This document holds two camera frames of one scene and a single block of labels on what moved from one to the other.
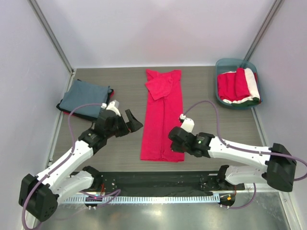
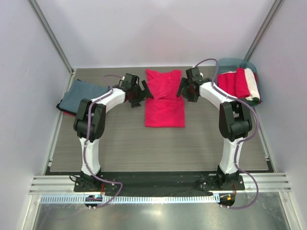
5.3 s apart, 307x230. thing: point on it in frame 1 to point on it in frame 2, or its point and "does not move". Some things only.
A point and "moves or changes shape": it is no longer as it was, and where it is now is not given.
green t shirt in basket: (254, 101) does not move
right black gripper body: (175, 147) to (189, 95)
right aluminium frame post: (272, 12) does not move
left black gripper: (133, 124) to (144, 95)
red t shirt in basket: (233, 86) does not move
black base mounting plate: (161, 183) does not move
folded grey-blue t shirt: (82, 93) does not move
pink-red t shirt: (162, 111) moves or changes shape
